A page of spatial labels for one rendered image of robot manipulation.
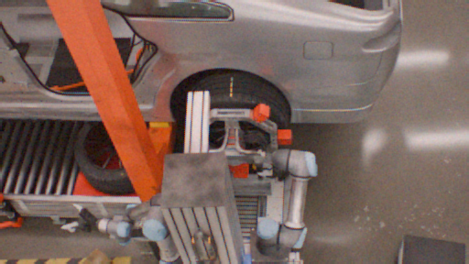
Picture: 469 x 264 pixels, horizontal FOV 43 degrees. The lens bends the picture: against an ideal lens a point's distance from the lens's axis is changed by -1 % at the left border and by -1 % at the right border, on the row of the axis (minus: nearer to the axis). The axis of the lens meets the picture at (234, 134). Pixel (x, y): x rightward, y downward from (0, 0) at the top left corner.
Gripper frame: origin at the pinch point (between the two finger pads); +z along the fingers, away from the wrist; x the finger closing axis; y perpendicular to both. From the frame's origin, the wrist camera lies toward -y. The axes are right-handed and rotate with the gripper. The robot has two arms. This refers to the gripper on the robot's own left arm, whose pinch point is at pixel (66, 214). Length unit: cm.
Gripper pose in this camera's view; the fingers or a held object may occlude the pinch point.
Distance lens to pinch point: 339.2
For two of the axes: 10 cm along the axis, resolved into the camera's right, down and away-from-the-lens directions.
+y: 0.6, 6.7, 7.4
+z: -9.6, -1.6, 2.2
